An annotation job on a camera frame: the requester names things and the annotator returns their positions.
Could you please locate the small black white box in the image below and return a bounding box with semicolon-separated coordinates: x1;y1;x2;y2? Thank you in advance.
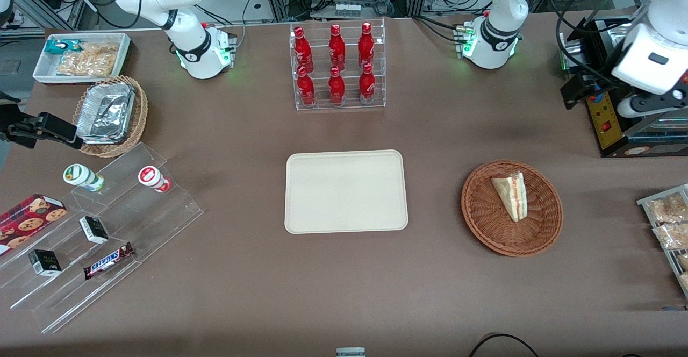
78;216;110;245
27;249;63;277

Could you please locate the red cookie box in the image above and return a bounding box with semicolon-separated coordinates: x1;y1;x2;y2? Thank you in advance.
0;193;68;256

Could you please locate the clear acrylic stepped display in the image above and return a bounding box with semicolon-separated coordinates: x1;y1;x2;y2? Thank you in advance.
0;141;205;335

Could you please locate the black table cable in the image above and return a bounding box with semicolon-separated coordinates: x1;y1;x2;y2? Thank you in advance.
468;333;540;357

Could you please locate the snickers chocolate bar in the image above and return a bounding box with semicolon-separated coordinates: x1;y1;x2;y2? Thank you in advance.
83;242;135;281

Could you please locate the light wicker basket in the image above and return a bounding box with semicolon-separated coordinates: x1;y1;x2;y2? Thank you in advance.
72;75;149;159

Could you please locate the triangle sandwich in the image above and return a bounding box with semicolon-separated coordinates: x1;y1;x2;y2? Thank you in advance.
491;171;529;223

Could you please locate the red lid yogurt cup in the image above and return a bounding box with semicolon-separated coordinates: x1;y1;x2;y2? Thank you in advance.
137;166;172;194

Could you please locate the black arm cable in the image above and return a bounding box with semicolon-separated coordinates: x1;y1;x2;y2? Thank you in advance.
547;0;646;90

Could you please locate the white rectangular snack bin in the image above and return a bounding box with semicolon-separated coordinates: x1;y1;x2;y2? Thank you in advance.
32;32;132;85

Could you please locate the aluminium foil container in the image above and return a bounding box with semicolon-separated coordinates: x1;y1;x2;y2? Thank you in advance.
75;82;137;146

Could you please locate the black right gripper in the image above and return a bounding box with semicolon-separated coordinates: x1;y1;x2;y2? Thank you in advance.
0;91;84;151

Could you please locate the red cola bottle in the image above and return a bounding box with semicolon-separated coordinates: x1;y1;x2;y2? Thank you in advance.
328;66;346;106
328;24;347;69
359;62;376;104
293;26;314;68
358;22;375;67
297;66;316;106

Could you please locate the cream rectangular tray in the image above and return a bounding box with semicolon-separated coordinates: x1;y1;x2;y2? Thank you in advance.
284;149;409;235

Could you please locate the black machine with yellow panel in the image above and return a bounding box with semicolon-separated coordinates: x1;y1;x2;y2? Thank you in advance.
559;15;688;159

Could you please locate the aluminium profile frame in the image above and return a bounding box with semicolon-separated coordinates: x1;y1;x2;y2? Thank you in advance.
0;0;98;38

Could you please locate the clear acrylic bottle rack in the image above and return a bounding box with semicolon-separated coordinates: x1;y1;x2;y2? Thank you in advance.
289;18;386;112

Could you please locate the clear bag of chips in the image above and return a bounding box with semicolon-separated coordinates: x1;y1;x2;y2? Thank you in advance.
56;42;120;77

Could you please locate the grey snack tray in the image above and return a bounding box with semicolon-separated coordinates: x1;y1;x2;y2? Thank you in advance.
635;183;688;299

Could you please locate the green lid yogurt cup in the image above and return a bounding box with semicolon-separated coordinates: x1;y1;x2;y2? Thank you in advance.
62;163;106;193

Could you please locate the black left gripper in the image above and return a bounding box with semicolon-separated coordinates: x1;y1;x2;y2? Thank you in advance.
560;69;614;111

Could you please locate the teal snack packet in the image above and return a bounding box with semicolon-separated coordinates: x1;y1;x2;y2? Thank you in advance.
44;39;84;56

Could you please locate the round brown wicker basket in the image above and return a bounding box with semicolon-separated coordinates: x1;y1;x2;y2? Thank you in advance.
461;160;564;258

